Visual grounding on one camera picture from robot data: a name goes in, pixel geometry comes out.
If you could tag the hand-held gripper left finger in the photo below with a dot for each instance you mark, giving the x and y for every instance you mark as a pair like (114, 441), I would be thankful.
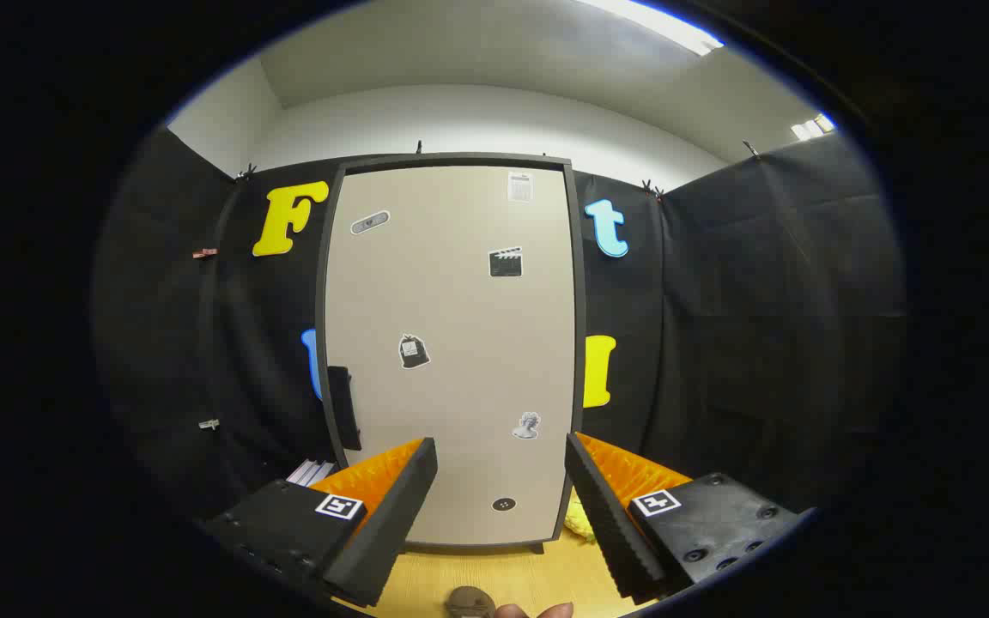
(391, 524)

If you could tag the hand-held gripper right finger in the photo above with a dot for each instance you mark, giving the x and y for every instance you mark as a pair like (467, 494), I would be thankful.
(610, 532)

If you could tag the beige shoe cabinet door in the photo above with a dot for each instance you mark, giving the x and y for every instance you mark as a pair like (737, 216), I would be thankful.
(460, 300)

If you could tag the yellow object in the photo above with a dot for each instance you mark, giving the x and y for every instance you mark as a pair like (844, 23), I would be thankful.
(579, 521)

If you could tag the white book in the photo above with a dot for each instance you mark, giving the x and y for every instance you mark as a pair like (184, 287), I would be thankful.
(301, 470)

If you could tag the black backdrop cloth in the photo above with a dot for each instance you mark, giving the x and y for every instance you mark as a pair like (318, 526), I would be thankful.
(761, 300)

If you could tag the red clip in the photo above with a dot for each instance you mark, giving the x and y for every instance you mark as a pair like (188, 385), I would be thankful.
(204, 252)

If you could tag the black spring clip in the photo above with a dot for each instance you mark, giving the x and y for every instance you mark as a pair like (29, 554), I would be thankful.
(750, 149)
(245, 172)
(652, 188)

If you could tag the small ceiling light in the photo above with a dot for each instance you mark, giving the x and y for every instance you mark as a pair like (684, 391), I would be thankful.
(812, 127)

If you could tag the ceiling light strip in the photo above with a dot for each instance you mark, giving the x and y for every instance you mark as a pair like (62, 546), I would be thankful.
(658, 24)

